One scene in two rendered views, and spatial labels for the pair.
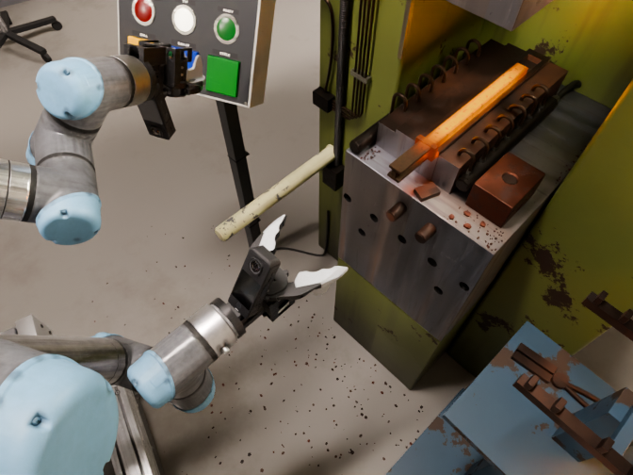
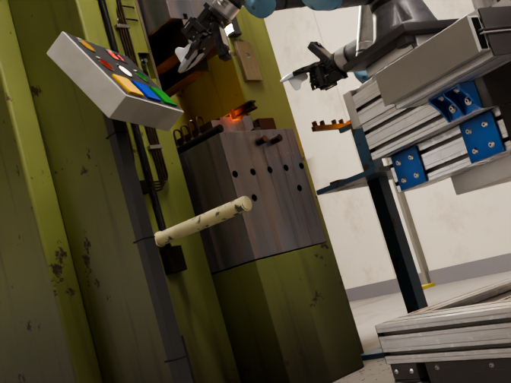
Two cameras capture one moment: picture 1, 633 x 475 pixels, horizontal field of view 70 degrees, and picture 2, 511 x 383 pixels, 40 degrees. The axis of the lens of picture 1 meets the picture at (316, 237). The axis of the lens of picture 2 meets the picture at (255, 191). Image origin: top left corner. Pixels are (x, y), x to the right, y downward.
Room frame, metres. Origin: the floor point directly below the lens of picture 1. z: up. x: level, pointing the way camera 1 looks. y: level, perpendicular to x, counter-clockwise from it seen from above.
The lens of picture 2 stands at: (0.68, 2.25, 0.39)
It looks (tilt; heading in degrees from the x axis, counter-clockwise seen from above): 7 degrees up; 269
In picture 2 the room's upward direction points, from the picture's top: 16 degrees counter-clockwise
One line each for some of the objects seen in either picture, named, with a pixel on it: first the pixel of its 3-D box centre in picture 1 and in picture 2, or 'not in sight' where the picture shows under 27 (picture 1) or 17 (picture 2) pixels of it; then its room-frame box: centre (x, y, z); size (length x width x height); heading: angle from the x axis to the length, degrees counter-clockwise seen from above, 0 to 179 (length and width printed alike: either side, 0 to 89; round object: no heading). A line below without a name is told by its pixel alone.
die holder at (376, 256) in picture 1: (464, 192); (225, 210); (0.78, -0.40, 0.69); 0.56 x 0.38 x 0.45; 135
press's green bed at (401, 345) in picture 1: (429, 276); (258, 327); (0.78, -0.40, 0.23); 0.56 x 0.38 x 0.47; 135
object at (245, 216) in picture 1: (279, 190); (201, 222); (0.84, 0.11, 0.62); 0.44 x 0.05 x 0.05; 135
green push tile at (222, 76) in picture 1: (223, 75); (162, 97); (0.85, 0.20, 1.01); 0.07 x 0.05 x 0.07; 70
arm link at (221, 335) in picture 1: (215, 330); (346, 58); (0.27, 0.15, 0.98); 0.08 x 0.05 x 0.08; 45
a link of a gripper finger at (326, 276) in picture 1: (320, 284); not in sight; (0.35, -0.01, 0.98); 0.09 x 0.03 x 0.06; 99
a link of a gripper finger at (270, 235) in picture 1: (272, 241); (294, 81); (0.44, 0.08, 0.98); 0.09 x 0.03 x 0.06; 171
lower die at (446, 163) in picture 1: (473, 106); (198, 144); (0.81, -0.35, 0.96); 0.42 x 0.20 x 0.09; 135
